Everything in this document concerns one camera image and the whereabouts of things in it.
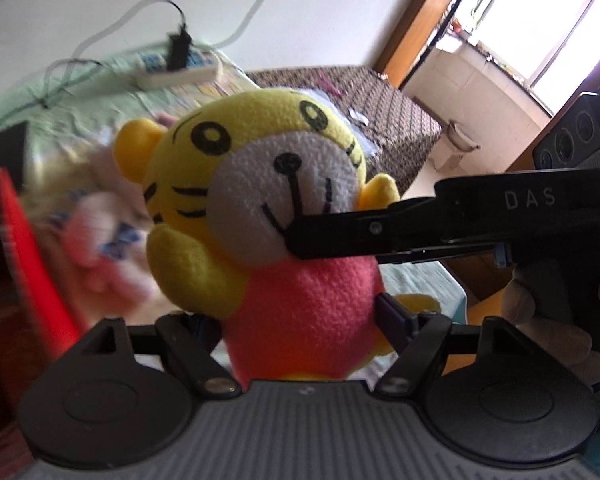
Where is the black phone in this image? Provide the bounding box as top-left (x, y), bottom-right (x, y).
top-left (0, 122), bottom-right (28, 191)

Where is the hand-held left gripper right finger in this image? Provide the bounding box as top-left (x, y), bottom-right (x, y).
top-left (374, 292), bottom-right (518, 397)

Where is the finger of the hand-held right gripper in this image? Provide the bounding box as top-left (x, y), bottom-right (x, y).
top-left (284, 197), bottom-right (503, 267)

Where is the wooden door frame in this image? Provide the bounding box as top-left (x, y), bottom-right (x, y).
top-left (375, 0), bottom-right (481, 91)

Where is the yellow tiger plush toy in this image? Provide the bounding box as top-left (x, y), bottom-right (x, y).
top-left (114, 87), bottom-right (443, 386)

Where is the white power strip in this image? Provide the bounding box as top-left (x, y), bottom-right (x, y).
top-left (132, 45), bottom-right (220, 91)

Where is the white trash bin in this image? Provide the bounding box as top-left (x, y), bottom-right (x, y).
top-left (432, 120), bottom-right (481, 171)

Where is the black charging cable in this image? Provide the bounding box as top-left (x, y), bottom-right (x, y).
top-left (27, 0), bottom-right (187, 111)

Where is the red cardboard box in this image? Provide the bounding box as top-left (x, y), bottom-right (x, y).
top-left (0, 167), bottom-right (96, 466)

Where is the black power adapter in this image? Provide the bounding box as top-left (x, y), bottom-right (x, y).
top-left (166, 20), bottom-right (193, 72)

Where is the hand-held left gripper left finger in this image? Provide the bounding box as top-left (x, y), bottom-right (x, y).
top-left (87, 312), bottom-right (242, 397)

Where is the bright window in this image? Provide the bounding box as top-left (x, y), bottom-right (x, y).
top-left (455, 0), bottom-right (600, 116)

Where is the person's right hand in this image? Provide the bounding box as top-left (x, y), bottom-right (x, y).
top-left (500, 262), bottom-right (600, 388)

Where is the pink plush rabbit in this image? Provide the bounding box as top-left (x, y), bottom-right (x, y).
top-left (55, 112), bottom-right (181, 311)

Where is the brown patterned bed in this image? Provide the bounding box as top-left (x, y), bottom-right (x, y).
top-left (245, 65), bottom-right (443, 201)

